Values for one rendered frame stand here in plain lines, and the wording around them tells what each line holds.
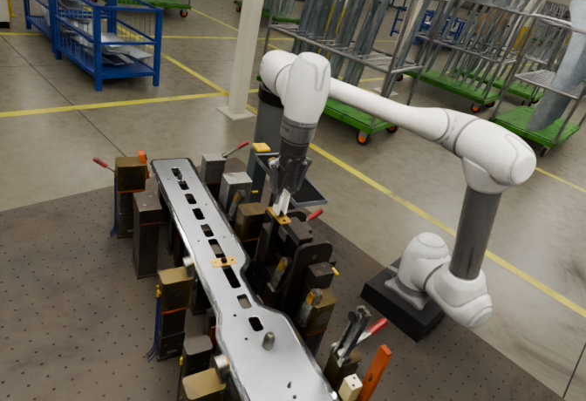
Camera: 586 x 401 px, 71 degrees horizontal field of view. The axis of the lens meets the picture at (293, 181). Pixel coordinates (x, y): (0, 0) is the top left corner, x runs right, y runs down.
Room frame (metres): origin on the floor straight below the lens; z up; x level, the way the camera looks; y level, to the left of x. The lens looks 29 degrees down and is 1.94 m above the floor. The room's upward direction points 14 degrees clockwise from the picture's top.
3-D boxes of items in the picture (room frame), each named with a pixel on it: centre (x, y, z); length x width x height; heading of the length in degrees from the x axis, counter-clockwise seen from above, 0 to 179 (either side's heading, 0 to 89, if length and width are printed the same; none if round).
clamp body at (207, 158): (1.61, 0.36, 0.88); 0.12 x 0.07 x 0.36; 126
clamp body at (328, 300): (0.91, -0.18, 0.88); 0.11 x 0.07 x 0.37; 126
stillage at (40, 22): (5.99, 3.77, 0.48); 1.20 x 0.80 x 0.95; 50
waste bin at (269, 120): (3.93, 0.30, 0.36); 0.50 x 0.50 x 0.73
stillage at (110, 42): (5.08, 2.71, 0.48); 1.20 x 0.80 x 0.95; 53
